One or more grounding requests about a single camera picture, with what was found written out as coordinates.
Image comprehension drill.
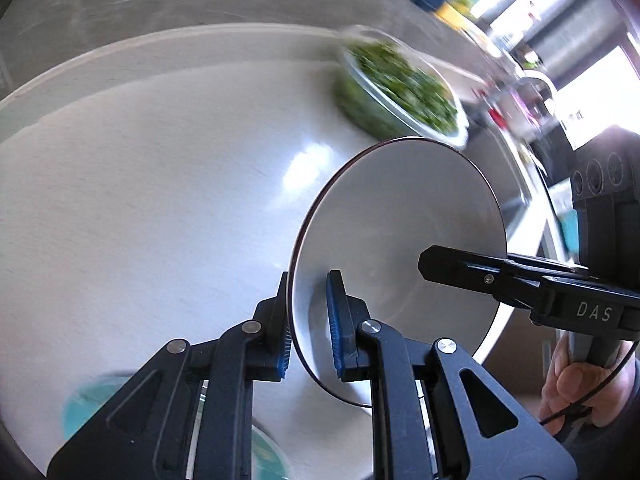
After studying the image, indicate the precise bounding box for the white bowl dark rim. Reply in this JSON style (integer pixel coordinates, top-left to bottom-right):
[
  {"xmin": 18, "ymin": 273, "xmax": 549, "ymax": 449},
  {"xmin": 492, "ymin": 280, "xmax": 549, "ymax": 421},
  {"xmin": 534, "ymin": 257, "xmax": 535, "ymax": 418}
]
[{"xmin": 288, "ymin": 136, "xmax": 509, "ymax": 408}]

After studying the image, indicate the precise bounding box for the teal rimmed floral plate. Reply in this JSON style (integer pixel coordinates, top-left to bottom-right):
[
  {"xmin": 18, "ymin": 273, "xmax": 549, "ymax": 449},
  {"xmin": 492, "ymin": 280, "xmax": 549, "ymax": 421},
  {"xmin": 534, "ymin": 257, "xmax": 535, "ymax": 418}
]
[{"xmin": 60, "ymin": 372, "xmax": 294, "ymax": 480}]

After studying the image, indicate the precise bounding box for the person right hand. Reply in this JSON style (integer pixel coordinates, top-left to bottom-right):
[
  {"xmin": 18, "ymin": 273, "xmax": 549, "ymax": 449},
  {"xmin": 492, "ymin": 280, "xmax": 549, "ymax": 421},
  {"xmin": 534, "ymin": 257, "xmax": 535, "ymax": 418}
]
[{"xmin": 539, "ymin": 333, "xmax": 636, "ymax": 428}]

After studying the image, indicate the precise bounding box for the stainless steel sink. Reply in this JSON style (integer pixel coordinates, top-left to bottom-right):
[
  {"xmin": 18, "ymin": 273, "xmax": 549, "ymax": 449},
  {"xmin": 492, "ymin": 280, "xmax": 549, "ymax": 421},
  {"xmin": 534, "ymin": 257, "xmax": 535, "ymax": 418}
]
[{"xmin": 464, "ymin": 107, "xmax": 567, "ymax": 262}]

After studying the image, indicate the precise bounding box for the chrome sink faucet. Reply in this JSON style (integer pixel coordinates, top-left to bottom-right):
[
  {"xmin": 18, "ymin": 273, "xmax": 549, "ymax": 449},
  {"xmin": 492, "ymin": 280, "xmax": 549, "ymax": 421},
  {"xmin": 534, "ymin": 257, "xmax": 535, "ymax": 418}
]
[{"xmin": 513, "ymin": 70, "xmax": 558, "ymax": 101}]

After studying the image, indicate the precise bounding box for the glass bowl of greens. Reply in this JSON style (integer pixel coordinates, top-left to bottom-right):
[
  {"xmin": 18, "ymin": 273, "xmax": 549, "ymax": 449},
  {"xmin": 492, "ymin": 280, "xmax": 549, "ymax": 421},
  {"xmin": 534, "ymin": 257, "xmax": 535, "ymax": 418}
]
[{"xmin": 334, "ymin": 25, "xmax": 469, "ymax": 150}]

